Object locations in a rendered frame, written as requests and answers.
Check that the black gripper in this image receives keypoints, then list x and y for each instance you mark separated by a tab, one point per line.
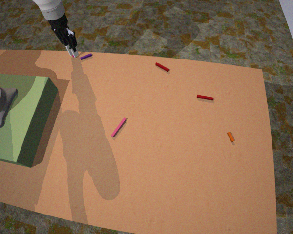
64	34

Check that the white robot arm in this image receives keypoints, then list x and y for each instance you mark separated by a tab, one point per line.
51	10

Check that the pink rod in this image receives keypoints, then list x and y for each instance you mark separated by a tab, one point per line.
118	127

